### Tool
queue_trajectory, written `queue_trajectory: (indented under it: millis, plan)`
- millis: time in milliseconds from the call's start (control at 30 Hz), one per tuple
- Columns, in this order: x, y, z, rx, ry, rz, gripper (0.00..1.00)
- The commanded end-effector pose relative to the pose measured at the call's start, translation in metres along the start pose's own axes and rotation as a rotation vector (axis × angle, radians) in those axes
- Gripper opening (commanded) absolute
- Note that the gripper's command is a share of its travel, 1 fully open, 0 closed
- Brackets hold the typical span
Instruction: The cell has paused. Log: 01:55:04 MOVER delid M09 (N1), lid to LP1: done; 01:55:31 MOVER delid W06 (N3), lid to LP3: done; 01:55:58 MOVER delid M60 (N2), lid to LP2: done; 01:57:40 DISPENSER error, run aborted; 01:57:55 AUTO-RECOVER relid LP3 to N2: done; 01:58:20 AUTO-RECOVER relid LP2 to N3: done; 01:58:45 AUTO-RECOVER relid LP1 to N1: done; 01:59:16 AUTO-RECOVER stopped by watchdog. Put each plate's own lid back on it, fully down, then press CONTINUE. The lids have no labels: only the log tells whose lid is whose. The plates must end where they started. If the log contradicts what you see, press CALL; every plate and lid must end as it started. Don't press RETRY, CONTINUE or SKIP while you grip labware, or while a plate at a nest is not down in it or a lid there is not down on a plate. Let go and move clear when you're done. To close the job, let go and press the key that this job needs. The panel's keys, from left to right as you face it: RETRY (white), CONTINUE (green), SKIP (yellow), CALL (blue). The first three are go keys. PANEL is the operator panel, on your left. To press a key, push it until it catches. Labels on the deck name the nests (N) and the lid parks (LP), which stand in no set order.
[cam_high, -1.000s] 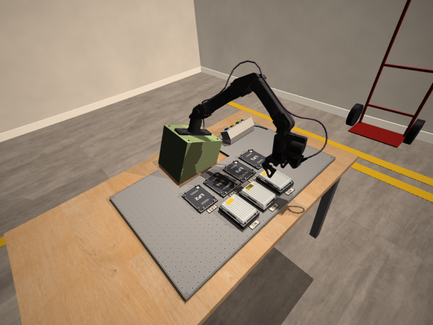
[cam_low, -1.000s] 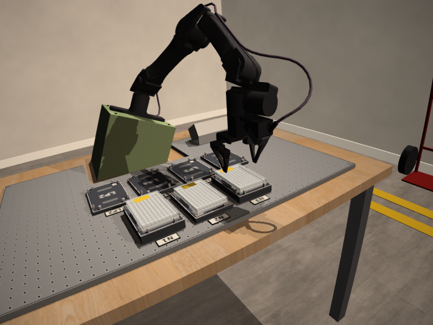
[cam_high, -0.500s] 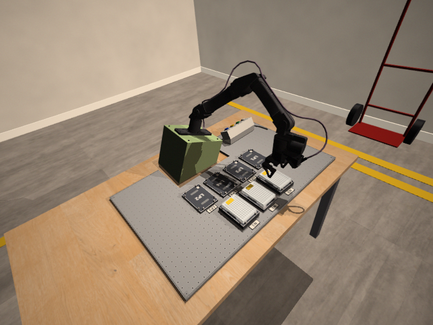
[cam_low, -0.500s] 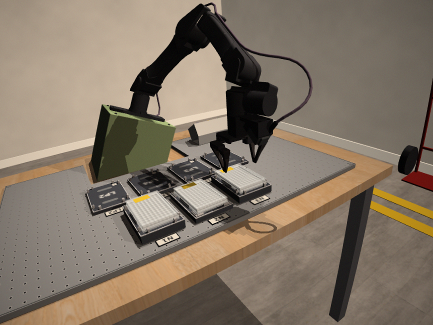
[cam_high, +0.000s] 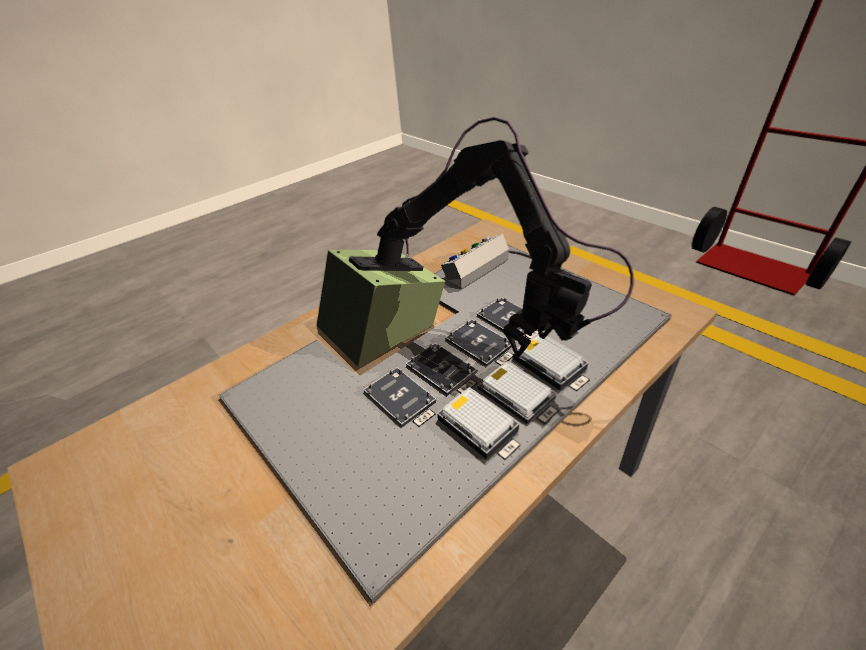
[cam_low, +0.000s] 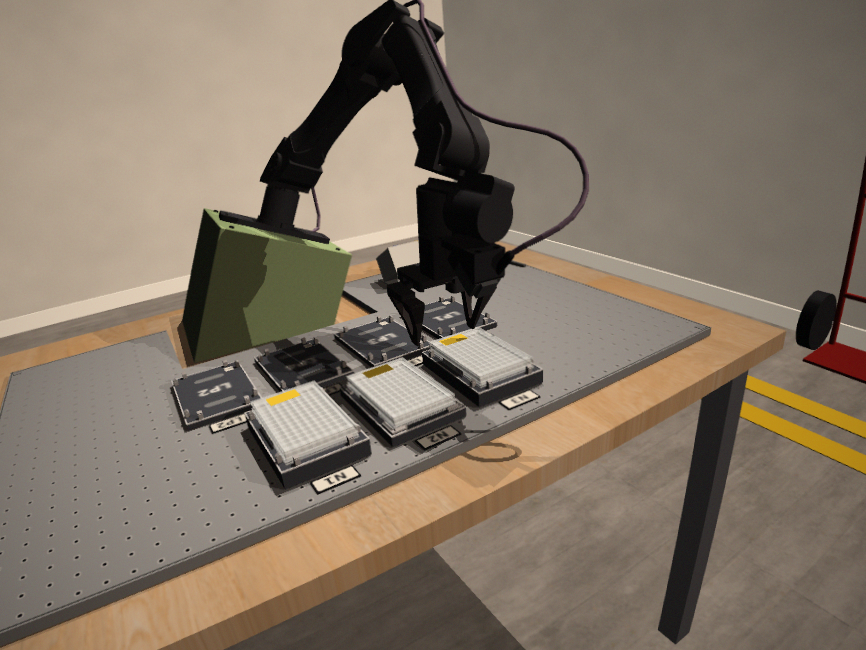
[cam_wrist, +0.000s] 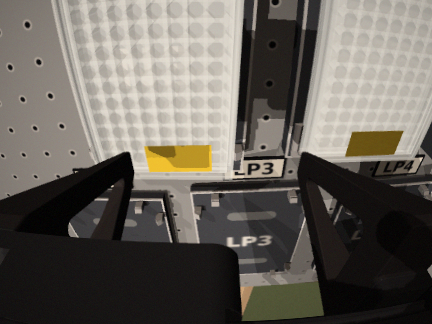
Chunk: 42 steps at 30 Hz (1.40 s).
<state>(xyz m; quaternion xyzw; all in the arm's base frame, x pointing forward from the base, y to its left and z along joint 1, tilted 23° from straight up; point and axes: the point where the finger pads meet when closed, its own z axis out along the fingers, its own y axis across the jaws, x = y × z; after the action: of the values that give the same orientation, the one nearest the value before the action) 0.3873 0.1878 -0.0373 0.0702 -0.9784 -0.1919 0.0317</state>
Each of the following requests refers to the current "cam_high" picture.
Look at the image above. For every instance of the white control panel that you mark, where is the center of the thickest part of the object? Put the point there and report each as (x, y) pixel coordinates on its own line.
(476, 261)

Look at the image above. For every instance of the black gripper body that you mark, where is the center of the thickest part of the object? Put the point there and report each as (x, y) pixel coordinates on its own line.
(519, 319)

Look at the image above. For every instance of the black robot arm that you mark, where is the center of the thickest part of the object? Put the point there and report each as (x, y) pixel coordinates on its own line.
(546, 245)

